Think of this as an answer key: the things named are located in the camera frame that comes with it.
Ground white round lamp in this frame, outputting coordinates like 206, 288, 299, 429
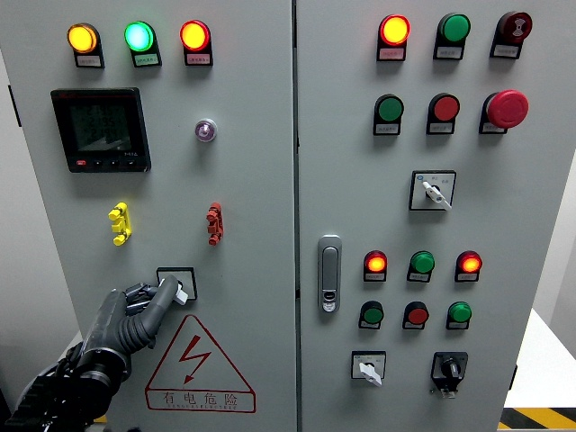
194, 117, 219, 144

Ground small green push button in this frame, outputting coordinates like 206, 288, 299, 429
359, 300, 385, 326

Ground yellow round lamp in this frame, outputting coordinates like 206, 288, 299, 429
67, 22, 103, 56

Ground small yellow handle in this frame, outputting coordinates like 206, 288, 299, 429
107, 202, 133, 247

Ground bright green round lamp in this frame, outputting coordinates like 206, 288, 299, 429
123, 20, 158, 54

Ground small red round lamp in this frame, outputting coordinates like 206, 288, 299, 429
364, 249, 389, 275
455, 249, 483, 275

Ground black display meter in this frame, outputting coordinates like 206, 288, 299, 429
49, 86, 152, 174

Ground large red stop button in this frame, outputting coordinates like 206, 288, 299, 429
482, 88, 530, 131

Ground small red handle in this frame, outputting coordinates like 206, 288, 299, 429
206, 202, 225, 247

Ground small green round lamp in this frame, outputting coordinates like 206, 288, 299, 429
409, 249, 437, 275
446, 301, 473, 324

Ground large white-handle turn switch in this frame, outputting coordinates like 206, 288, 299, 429
408, 169, 457, 212

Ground black-handle turn switch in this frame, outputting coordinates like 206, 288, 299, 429
430, 351, 470, 400

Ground dark red buzzer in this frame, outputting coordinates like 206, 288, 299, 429
496, 11, 534, 45

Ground small white-handle turn switch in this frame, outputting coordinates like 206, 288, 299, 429
351, 350, 388, 387

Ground small red push button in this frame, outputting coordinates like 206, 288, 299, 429
403, 301, 430, 326

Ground dark green round lamp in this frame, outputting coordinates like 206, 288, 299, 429
436, 13, 472, 45

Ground red warning triangle sticker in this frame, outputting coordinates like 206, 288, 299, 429
144, 314, 257, 414

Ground pale grey door with display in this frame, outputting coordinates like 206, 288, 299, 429
0, 0, 300, 432

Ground pale grey door with lock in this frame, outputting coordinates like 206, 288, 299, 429
294, 0, 576, 432

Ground silver door lock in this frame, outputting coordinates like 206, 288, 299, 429
317, 234, 343, 315

